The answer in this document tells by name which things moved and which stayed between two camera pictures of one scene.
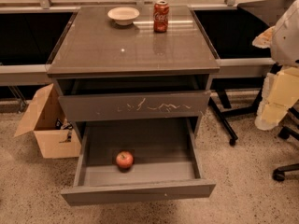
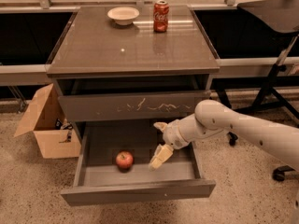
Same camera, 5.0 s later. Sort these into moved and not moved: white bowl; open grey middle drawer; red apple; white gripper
Moved: white gripper
Not moved: red apple; open grey middle drawer; white bowl
